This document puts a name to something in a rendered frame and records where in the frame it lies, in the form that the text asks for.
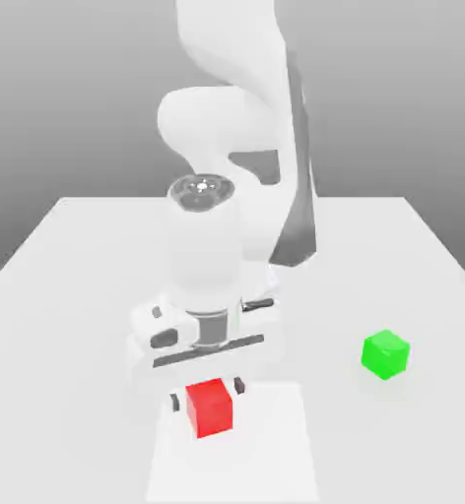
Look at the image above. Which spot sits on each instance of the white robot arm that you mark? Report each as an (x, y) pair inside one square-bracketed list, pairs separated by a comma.
[(205, 252)]

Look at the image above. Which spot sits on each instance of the small green cube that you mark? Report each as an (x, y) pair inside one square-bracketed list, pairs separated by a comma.
[(385, 354)]

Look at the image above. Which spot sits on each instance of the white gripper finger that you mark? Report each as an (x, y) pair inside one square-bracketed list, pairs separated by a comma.
[(174, 401), (239, 385)]

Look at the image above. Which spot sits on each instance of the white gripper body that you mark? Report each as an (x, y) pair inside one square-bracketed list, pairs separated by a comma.
[(212, 360)]

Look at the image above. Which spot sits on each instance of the small red cube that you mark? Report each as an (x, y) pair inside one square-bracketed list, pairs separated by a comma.
[(211, 409)]

